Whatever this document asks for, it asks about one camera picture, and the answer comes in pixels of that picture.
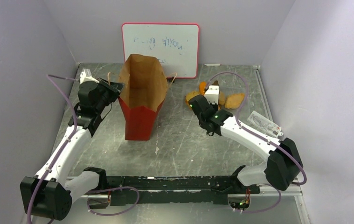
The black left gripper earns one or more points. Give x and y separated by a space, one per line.
114 88

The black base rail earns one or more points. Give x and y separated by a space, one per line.
122 190

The orange fake baguette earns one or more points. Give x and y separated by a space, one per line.
202 88

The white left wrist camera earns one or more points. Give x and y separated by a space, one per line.
86 76

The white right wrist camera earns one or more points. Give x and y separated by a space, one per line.
212 94

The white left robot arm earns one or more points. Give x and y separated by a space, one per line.
49 193

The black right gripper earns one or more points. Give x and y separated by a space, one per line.
215 106

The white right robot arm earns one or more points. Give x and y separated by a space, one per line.
281 160

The orange fake bread piece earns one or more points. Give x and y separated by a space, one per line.
190 95

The dark brown fake bread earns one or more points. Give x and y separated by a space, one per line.
215 83

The orange fake bread slice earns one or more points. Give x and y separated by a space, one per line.
233 101

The tan fake bread roll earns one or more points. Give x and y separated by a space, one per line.
221 98

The white printed card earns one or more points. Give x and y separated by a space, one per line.
265 125

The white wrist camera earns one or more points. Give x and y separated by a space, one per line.
86 76
212 94

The pink framed whiteboard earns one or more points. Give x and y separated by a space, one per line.
175 45

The red paper bag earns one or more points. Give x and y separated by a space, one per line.
143 94

